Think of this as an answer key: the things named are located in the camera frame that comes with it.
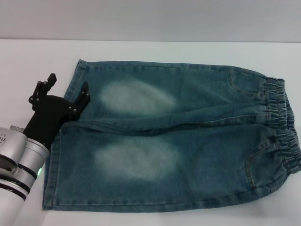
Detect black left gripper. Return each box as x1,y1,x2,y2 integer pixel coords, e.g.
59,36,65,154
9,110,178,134
23,73,91,150

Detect blue denim shorts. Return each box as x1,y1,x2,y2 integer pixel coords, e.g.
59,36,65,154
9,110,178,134
42,59,301,212

